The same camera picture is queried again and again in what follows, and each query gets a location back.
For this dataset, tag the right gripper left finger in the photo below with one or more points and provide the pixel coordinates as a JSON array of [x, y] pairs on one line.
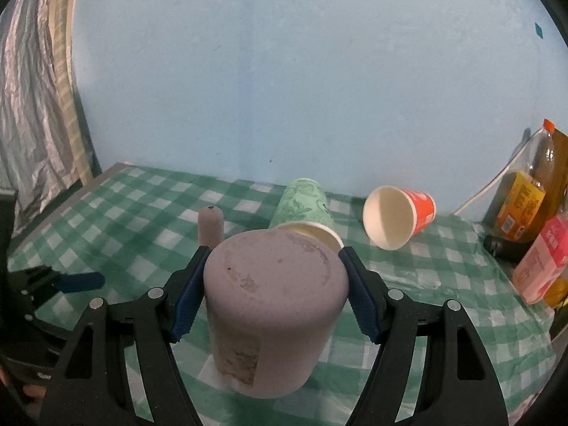
[[90, 383]]

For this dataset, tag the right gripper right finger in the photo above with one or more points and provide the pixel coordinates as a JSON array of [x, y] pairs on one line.
[[458, 386]]

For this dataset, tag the pink mug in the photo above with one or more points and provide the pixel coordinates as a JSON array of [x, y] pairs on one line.
[[272, 298]]

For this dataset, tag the red paper cup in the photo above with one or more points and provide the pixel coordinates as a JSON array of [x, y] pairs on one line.
[[391, 216]]

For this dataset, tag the green paper cup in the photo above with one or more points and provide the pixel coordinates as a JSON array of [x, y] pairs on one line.
[[303, 209]]

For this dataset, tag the black cylindrical object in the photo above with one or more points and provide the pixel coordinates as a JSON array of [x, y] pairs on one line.
[[506, 251]]

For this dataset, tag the pink drink carton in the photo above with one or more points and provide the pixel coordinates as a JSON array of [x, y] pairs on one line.
[[544, 262]]

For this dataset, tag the green checkered tablecloth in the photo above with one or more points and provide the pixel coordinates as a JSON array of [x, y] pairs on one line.
[[139, 226]]

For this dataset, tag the orange juice bottle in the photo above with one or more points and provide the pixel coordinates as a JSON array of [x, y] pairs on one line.
[[533, 186]]

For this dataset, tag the grey striped curtain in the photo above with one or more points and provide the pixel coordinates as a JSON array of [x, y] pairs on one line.
[[45, 145]]

